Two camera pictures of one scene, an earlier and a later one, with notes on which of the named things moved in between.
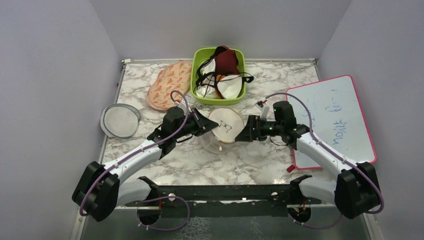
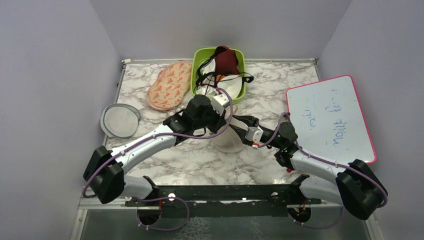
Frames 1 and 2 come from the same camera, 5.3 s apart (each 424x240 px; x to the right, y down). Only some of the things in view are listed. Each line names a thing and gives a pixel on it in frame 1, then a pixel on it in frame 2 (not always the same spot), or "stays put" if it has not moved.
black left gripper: x=203 y=124 → x=220 y=120
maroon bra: x=226 y=61 stays put
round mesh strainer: x=119 y=120 stays put
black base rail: x=227 y=201 stays put
